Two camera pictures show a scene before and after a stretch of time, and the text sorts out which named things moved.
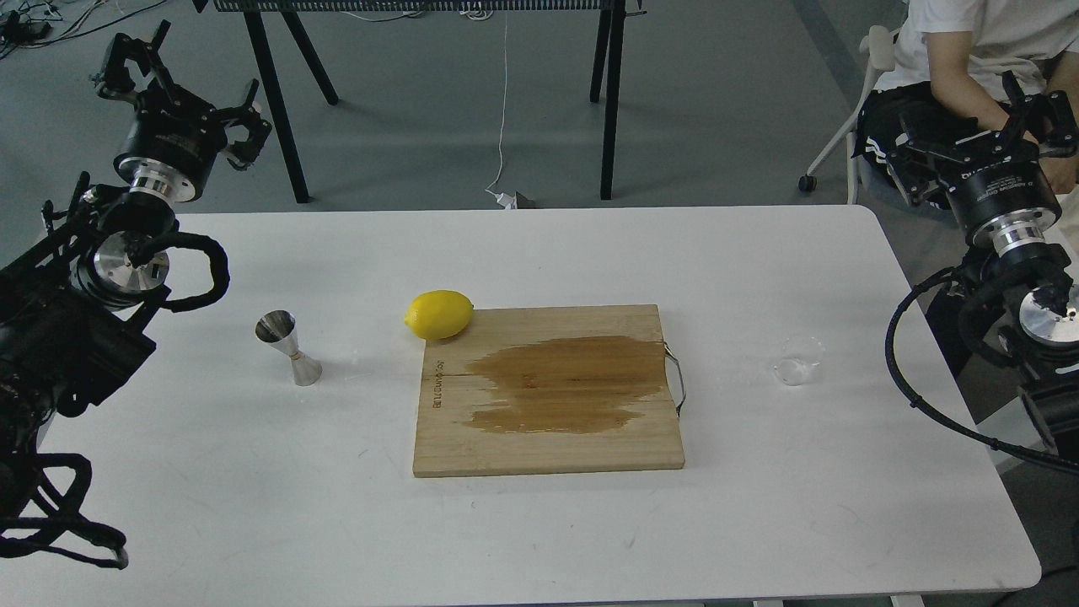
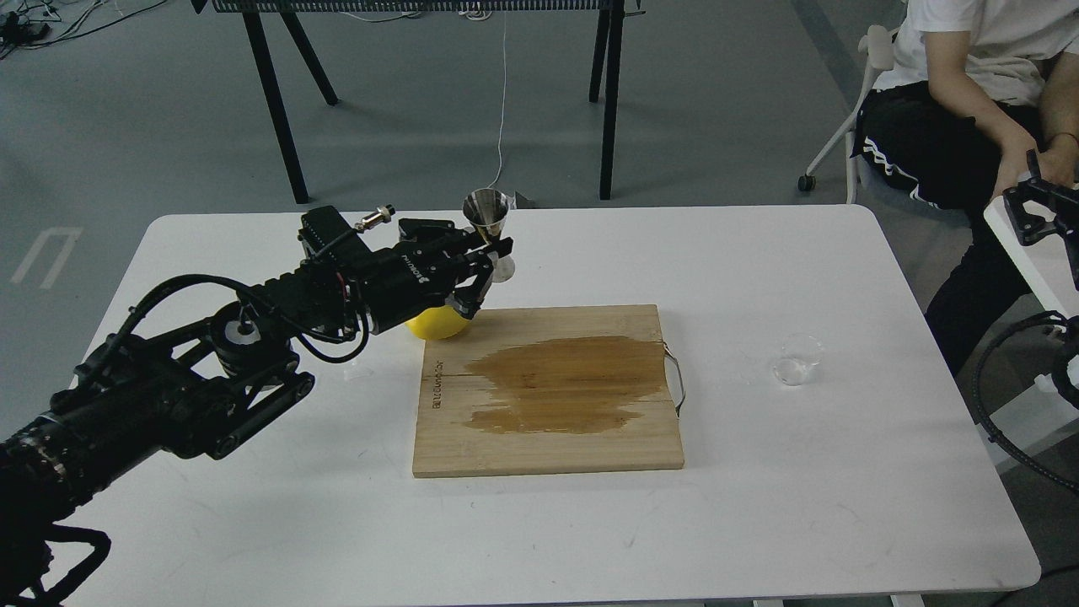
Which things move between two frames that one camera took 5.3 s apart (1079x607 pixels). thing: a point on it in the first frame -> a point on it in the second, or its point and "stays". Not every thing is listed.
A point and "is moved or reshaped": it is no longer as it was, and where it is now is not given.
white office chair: x=880 y=51 stays
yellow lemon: x=438 y=314 stays
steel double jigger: x=280 y=329 is moved or reshaped
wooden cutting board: x=546 y=389 stays
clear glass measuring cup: x=800 y=360 stays
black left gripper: x=176 y=126 -> x=404 y=279
